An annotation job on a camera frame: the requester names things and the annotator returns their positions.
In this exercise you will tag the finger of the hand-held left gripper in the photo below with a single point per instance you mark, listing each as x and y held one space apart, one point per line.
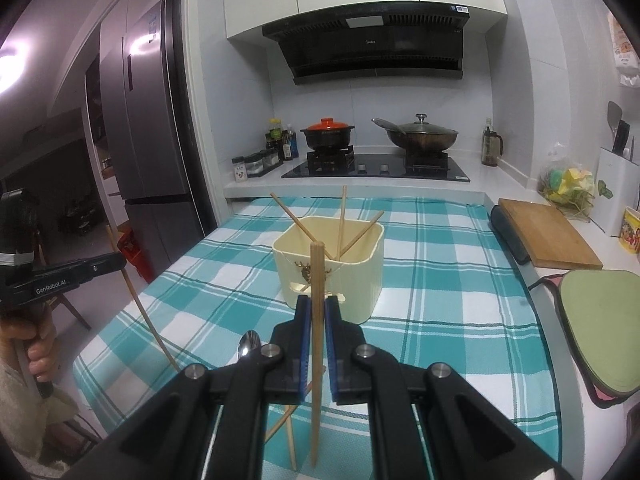
100 266

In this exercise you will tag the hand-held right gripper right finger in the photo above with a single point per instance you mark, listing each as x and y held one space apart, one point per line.
334 345

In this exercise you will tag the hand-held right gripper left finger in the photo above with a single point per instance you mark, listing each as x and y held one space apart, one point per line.
302 340

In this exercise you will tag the wooden chopstick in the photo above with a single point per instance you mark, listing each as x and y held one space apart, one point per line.
316 360
145 315
360 235
342 225
280 422
295 218
291 440

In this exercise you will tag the metal spoon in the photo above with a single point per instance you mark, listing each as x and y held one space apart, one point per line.
248 342

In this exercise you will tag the cream plastic utensil container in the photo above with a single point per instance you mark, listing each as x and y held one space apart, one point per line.
350 285

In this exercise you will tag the person's left forearm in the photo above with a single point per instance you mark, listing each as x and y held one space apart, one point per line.
30 420

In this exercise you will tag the person's left hand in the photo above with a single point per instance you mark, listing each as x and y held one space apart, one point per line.
35 350

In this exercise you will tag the red bin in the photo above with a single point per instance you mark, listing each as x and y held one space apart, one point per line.
137 255

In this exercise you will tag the wooden chair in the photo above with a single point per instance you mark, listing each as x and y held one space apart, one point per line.
72 310

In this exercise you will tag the teal white checked tablecloth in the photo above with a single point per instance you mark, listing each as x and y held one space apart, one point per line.
440 310

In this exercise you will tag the grey refrigerator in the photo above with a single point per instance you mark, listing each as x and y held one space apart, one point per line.
155 135

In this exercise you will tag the glass spice jar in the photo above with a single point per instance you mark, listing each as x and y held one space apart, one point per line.
240 170
255 165

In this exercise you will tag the ceiling light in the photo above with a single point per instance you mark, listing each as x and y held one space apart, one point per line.
10 65

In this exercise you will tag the black gas stove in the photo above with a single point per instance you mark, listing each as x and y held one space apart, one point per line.
375 167

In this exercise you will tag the dark sauce bottle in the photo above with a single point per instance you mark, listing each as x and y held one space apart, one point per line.
287 145

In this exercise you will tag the yellow cap oil bottle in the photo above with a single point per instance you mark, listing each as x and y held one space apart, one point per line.
273 140

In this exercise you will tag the black clay pot orange lid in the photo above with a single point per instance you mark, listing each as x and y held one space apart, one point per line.
327 132

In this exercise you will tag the dark wok with glass lid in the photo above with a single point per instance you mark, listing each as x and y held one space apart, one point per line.
420 135

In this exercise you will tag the wooden cutting board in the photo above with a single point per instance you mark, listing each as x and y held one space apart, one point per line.
547 232

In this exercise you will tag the brown glass pitcher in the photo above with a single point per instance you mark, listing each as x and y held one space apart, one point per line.
491 147

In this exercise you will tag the green padded board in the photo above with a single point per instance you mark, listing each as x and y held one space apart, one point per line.
605 330

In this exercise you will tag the plastic bag yellow green contents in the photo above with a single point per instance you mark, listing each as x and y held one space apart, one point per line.
570 182

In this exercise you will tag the black range hood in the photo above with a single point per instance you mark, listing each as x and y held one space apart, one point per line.
370 45

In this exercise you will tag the yellow printed box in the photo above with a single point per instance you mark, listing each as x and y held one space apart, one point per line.
631 230

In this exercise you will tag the white knife holder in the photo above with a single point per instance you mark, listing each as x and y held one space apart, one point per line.
617 195

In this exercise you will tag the grey spatula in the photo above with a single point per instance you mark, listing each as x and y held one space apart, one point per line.
614 115

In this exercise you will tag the hanging printed bag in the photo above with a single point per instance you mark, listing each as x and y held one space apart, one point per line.
625 50

